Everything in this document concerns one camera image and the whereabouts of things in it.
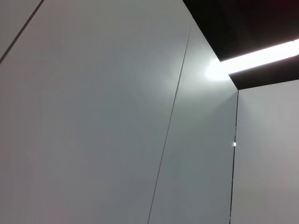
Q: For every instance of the ceiling light strip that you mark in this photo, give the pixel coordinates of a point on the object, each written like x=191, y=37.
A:
x=257, y=53

